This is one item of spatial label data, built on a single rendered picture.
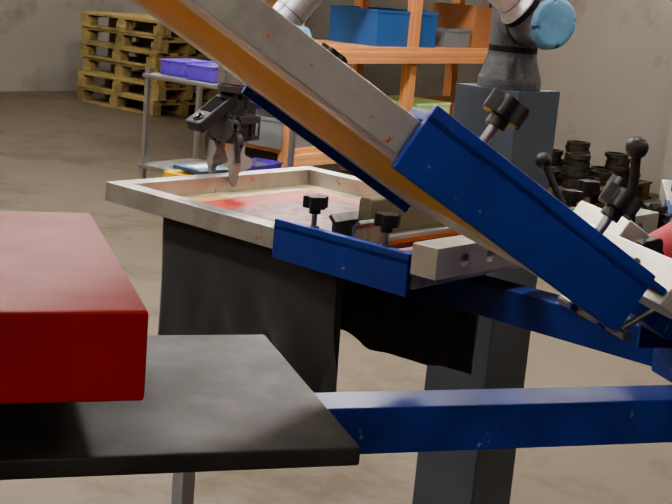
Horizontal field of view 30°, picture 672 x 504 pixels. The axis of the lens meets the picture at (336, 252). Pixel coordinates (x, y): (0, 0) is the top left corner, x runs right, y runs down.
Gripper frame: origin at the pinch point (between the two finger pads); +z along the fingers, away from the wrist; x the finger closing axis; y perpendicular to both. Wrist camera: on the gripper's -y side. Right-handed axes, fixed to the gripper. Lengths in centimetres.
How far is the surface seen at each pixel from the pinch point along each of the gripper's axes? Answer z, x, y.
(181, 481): 78, 17, 10
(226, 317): 20.8, -27.2, -21.6
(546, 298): 6, -85, -2
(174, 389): 3, -92, -91
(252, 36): -39, -116, -105
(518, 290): 6, -79, -1
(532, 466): 98, -3, 136
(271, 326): 19.4, -39.5, -21.7
